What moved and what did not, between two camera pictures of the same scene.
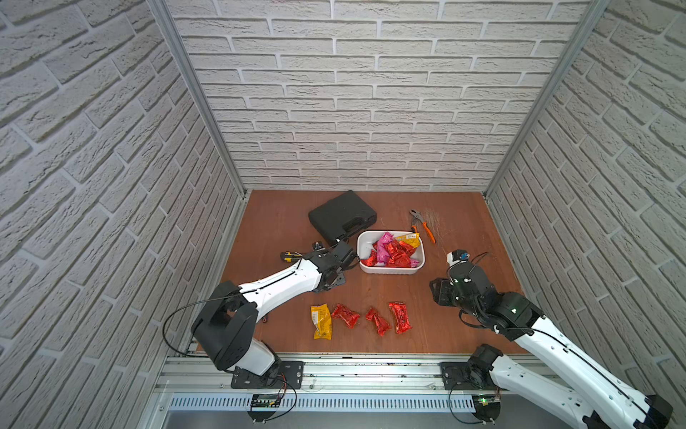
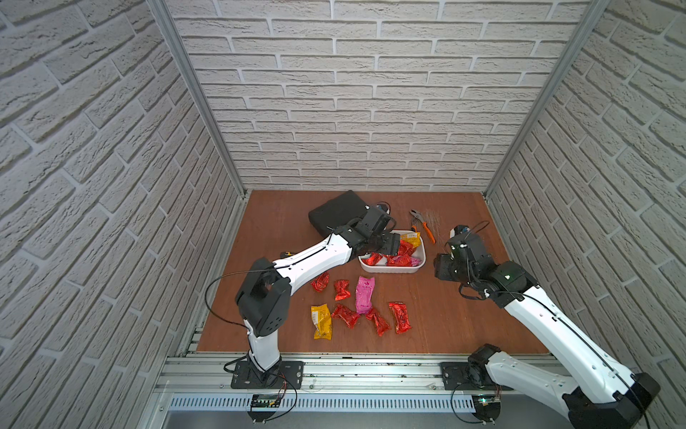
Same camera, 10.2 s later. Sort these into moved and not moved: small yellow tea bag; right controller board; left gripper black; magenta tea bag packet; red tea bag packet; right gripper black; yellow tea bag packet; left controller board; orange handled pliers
Moved: right gripper black; left gripper black; magenta tea bag packet
Not moved: yellow tea bag packet; right controller board; left controller board; small yellow tea bag; red tea bag packet; orange handled pliers
